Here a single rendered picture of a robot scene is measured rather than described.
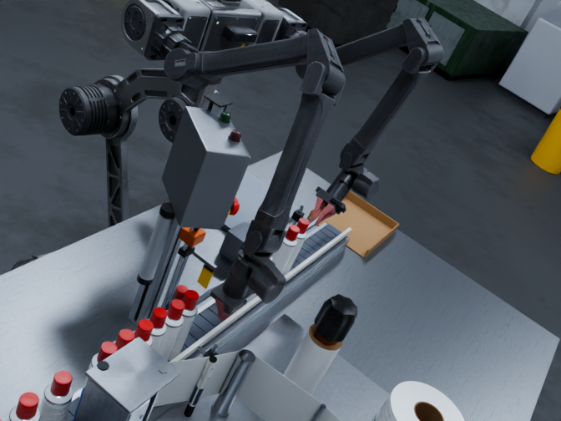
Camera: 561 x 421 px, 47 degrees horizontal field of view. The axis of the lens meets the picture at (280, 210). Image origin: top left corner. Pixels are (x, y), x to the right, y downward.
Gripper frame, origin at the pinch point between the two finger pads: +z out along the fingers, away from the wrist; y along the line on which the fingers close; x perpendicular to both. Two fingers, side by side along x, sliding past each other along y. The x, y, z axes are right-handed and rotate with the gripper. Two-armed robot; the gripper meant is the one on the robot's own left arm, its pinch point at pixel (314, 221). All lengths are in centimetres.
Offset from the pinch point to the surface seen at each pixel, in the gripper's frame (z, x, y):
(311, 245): 3.4, 24.2, -2.2
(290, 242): 10.3, -9.6, 0.8
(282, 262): 16.0, -5.2, 1.2
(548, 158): -250, 439, 32
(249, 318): 34.5, -11.0, 4.8
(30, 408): 67, -82, 2
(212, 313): 39.2, -18.0, -2.4
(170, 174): 19, -64, -15
